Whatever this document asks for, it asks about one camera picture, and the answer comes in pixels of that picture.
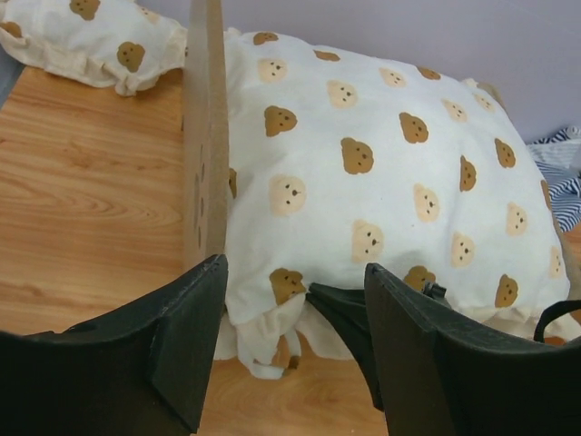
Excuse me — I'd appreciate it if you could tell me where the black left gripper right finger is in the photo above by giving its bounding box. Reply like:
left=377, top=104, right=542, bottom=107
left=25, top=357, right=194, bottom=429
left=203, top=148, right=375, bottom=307
left=365, top=263, right=580, bottom=435

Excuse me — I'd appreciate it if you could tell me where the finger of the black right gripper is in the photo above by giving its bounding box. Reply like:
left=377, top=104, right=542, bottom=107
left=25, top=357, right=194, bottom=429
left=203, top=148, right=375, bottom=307
left=306, top=283, right=384, bottom=411

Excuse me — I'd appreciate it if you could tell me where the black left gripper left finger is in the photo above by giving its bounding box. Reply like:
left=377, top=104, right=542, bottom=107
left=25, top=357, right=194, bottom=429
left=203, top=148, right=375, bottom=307
left=1, top=255, right=228, bottom=435

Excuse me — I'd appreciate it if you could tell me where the large bear print cushion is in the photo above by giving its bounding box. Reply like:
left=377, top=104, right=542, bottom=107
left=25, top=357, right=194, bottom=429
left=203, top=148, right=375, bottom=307
left=214, top=30, right=572, bottom=379

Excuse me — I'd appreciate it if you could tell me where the wooden striped pet bed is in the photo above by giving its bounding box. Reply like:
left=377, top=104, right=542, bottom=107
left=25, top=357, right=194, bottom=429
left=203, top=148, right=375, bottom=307
left=182, top=0, right=229, bottom=270

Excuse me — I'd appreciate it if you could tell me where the blue striped cloth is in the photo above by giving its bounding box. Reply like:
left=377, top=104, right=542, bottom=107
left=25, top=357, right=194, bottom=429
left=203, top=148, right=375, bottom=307
left=527, top=125, right=580, bottom=232

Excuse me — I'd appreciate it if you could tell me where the small bear print pillow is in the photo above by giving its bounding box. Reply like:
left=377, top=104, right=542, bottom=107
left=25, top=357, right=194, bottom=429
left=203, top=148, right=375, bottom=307
left=1, top=0, right=187, bottom=96

